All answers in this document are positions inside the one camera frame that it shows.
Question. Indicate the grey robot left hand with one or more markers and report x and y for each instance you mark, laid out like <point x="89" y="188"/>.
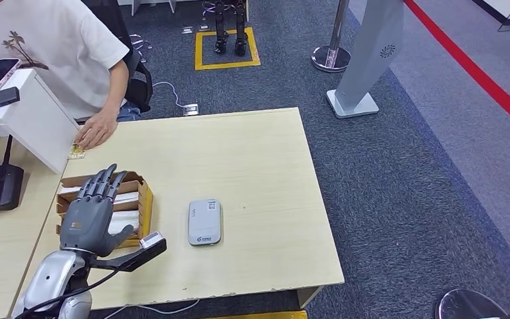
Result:
<point x="85" y="224"/>

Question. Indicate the person's left hand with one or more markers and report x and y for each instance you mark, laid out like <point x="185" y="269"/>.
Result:
<point x="96" y="130"/>

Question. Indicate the yellow patterned card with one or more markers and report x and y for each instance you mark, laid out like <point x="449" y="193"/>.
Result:
<point x="76" y="154"/>

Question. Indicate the cardboard divided card box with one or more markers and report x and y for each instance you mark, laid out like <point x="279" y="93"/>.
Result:
<point x="146" y="207"/>

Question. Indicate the person's left forearm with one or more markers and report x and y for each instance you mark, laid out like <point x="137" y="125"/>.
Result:
<point x="116" y="88"/>

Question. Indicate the white key card sleeve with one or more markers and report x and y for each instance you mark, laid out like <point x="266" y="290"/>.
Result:
<point x="68" y="190"/>
<point x="125" y="215"/>
<point x="121" y="228"/>
<point x="126" y="197"/>

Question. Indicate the person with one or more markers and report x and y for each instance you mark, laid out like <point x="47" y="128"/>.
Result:
<point x="39" y="35"/>

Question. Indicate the black office chair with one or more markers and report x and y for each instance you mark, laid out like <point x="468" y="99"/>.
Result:
<point x="139" y="90"/>

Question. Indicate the white desk riser stand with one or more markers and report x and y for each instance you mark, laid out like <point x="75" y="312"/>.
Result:
<point x="30" y="119"/>

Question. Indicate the silver floor power socket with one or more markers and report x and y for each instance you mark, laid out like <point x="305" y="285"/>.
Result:
<point x="190" y="109"/>

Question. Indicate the small black hub box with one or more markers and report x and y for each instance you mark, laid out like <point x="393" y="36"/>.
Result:
<point x="2" y="97"/>

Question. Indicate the white furniture legs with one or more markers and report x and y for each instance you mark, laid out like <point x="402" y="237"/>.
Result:
<point x="136" y="6"/>

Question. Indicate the yellow floor tape square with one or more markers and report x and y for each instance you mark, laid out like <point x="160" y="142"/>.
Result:
<point x="199" y="50"/>

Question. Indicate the black humanoid robot legs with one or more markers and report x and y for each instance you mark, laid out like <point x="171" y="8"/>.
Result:
<point x="221" y="22"/>

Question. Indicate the yellow floor tape strip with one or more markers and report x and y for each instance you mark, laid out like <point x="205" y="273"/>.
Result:
<point x="272" y="315"/>

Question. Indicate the wooden desk leg panel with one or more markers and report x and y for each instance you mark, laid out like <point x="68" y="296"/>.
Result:
<point x="308" y="296"/>

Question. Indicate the grey kiosk pillar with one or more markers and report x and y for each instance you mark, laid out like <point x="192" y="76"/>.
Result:
<point x="369" y="44"/>

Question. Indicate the round dark stanchion base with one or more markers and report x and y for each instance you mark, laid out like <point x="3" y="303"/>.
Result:
<point x="466" y="308"/>

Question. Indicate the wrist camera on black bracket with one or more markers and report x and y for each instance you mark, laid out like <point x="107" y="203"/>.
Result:
<point x="151" y="240"/>

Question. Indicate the chrome stanchion post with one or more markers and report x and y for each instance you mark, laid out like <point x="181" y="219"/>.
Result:
<point x="331" y="59"/>

